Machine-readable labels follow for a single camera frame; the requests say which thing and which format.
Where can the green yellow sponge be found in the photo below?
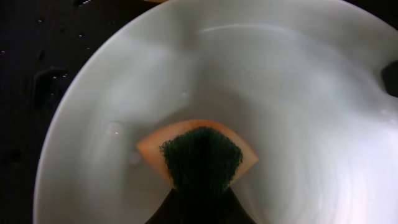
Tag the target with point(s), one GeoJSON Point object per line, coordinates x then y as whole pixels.
{"type": "Point", "coordinates": [199, 158]}

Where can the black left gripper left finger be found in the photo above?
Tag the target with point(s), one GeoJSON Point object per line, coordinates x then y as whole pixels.
{"type": "Point", "coordinates": [173, 210]}

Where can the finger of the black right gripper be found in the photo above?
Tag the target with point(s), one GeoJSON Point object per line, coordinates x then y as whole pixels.
{"type": "Point", "coordinates": [389, 75]}

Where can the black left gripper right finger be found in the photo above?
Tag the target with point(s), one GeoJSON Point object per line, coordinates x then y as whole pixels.
{"type": "Point", "coordinates": [225, 210]}

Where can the black round tray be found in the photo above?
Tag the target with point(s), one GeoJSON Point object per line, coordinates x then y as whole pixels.
{"type": "Point", "coordinates": [44, 45]}

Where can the light blue plate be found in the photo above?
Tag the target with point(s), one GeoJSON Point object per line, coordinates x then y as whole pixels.
{"type": "Point", "coordinates": [300, 81]}

